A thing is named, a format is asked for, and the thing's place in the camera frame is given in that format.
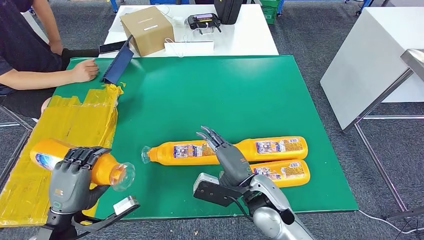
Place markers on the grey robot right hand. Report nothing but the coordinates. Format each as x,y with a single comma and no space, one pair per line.
233,165

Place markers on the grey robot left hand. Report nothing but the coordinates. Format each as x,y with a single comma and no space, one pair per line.
68,188

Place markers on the person's right hand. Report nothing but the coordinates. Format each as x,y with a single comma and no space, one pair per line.
84,71

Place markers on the orange bottle with clear cap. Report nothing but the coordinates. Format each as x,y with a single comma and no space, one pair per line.
298,182
46,147
165,157
253,155

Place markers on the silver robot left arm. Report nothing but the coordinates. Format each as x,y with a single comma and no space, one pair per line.
59,228

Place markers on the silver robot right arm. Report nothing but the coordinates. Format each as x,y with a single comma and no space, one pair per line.
268,190

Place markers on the person's left forearm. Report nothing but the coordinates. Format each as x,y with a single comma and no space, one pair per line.
49,23

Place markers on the person's right forearm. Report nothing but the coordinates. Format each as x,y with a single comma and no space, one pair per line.
33,81

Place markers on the dark blue tablet case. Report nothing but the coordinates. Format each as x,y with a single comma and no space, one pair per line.
117,64

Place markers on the black smartphone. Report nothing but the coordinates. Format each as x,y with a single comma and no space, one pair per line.
111,47

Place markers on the yellow taped sheet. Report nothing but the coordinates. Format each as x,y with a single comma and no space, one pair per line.
76,122

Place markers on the person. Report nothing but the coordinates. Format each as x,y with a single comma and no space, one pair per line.
20,39

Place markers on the green table mat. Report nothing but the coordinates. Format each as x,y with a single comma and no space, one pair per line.
198,99

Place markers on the brown cardboard box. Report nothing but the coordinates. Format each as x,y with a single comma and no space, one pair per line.
149,30

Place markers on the black handheld controller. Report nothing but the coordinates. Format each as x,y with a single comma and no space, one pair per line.
202,21

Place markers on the white table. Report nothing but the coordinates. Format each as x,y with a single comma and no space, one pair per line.
248,36

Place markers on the black bag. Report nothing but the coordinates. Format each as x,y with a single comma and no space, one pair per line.
228,10

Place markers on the green plastic crate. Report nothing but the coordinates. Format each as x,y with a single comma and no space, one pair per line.
270,13

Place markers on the white tilted desk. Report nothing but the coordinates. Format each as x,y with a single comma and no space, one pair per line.
364,59

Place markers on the steel table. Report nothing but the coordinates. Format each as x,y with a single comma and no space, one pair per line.
415,61

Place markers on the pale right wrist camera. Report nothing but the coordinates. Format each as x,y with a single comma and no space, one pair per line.
212,192

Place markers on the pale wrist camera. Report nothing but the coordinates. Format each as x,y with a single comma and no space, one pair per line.
126,204
212,192

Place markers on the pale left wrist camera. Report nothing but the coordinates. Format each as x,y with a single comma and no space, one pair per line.
126,204

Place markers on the grey metal desk frame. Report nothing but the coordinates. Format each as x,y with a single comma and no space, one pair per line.
397,117

